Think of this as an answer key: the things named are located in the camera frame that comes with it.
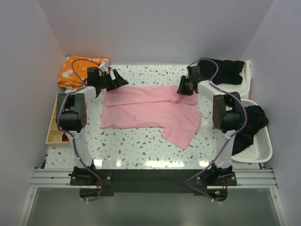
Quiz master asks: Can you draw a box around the aluminium rail frame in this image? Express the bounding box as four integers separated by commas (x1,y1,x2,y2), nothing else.
30,153,279,189

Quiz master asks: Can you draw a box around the black t-shirt in basket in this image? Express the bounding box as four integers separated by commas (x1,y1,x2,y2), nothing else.
232,105,269,155

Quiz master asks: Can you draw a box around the white plastic laundry basket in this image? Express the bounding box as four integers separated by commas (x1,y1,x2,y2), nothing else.
232,99,273,163

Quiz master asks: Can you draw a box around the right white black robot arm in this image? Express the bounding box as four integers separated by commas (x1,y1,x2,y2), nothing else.
177,65,247,185

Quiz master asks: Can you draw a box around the wooden compartment tray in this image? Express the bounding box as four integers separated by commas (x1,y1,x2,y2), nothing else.
46,98,70,148

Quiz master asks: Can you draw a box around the pink t-shirt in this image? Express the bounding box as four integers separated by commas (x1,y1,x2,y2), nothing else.
100,86,201,150

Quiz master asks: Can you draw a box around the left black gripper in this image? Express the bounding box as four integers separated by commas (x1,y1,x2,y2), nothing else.
97,69,128,92

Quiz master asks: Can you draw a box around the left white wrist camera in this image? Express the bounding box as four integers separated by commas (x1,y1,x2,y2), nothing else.
98,60,110,73

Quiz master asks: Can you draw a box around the black folded t-shirt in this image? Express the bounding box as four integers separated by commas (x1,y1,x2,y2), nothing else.
198,59,245,85

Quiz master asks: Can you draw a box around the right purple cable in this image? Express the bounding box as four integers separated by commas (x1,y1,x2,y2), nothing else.
184,57,248,203

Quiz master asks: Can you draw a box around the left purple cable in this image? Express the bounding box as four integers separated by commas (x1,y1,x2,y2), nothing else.
56,58,104,202

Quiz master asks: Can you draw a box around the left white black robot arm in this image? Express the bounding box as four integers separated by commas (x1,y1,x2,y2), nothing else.
55,67,128,185

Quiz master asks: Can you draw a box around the orange white folded t-shirt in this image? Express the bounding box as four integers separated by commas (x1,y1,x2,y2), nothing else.
57,55,108,89

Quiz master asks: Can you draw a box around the purple cable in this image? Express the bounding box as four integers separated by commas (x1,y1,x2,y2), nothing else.
56,58,104,202
184,57,248,203

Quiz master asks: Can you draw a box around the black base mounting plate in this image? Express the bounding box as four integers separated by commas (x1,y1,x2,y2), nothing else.
69,167,237,198

